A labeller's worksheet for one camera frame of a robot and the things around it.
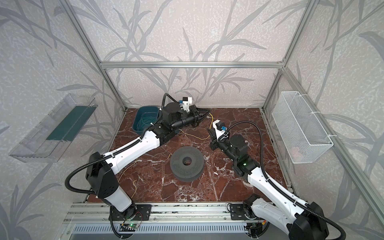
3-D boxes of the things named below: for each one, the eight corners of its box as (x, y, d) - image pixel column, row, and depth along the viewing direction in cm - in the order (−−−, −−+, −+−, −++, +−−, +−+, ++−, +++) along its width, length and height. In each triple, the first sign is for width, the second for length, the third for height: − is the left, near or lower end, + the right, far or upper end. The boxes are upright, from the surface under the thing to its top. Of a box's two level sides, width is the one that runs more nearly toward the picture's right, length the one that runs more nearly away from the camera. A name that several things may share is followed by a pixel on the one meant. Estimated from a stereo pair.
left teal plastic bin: (128, 134, 107) (124, 129, 102) (137, 112, 121) (134, 106, 116) (156, 134, 107) (154, 129, 102) (162, 112, 121) (160, 106, 116)
